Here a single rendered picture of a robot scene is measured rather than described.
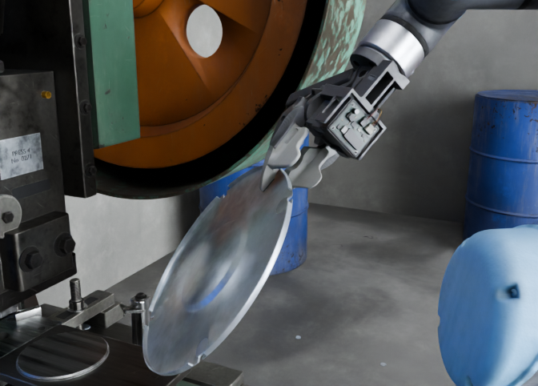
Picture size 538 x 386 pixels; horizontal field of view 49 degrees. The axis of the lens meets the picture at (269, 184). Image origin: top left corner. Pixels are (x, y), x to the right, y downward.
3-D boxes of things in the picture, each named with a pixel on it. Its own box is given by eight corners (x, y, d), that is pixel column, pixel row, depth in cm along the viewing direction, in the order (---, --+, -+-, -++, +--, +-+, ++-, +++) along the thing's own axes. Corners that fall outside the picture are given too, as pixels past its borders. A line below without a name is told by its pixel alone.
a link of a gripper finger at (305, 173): (283, 205, 70) (331, 144, 71) (262, 193, 75) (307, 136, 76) (299, 220, 71) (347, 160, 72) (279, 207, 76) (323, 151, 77)
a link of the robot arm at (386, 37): (366, 19, 77) (400, 63, 80) (343, 46, 76) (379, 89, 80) (401, 18, 70) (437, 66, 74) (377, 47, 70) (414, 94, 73)
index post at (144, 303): (155, 343, 102) (152, 291, 100) (144, 351, 100) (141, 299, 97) (142, 339, 103) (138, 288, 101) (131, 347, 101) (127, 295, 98)
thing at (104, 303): (126, 315, 112) (123, 263, 110) (61, 358, 98) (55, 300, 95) (102, 308, 115) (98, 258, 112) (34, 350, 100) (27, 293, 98)
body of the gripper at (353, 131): (318, 124, 67) (384, 46, 68) (285, 114, 75) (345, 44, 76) (357, 166, 71) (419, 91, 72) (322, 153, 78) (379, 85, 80)
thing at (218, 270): (127, 417, 70) (121, 415, 70) (169, 247, 93) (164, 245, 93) (293, 292, 56) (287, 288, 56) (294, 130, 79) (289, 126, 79)
